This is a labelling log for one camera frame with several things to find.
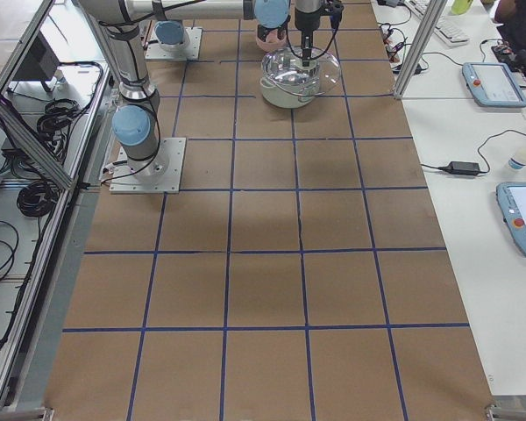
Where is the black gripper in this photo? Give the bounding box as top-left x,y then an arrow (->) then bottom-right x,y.
295,0 -> 323,67

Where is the glass pot lid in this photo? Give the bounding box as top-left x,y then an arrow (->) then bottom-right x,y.
261,47 -> 341,96

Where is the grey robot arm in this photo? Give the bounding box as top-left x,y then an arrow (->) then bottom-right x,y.
81,1 -> 326,185
151,20 -> 189,54

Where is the pale green steel pot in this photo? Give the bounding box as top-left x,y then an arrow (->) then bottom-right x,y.
259,72 -> 323,109

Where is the pink bowl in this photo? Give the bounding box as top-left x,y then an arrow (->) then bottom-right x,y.
255,25 -> 287,53

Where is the white keyboard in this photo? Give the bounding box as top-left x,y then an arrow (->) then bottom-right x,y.
404,0 -> 470,47

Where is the blue teach pendant far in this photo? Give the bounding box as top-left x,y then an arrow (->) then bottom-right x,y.
461,62 -> 526,108

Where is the blue teach pendant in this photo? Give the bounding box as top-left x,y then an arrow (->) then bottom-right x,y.
495,182 -> 526,256
461,62 -> 526,108

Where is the black power adapter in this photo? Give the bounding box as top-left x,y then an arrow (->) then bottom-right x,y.
438,161 -> 481,176

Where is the blue teach pendant near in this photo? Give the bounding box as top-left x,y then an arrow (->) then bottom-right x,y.
495,182 -> 526,256

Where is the aluminium frame post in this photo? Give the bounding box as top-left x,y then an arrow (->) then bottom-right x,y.
393,0 -> 446,99

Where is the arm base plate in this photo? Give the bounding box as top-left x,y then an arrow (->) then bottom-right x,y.
109,138 -> 187,194
146,25 -> 203,61

